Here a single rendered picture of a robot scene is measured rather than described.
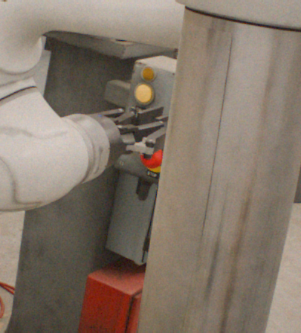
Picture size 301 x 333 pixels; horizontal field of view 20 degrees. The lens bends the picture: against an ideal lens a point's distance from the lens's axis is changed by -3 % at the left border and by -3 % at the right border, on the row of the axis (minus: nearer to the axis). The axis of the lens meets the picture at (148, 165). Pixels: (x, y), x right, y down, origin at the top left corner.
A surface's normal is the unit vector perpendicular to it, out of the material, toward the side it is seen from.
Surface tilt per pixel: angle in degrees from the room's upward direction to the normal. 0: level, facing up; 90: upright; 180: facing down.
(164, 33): 116
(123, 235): 90
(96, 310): 90
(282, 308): 0
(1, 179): 85
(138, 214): 90
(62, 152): 54
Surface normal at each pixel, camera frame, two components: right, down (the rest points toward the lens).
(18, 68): 0.71, 0.25
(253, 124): 0.04, 0.29
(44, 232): -0.49, 0.20
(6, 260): 0.19, -0.93
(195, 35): -0.80, 0.06
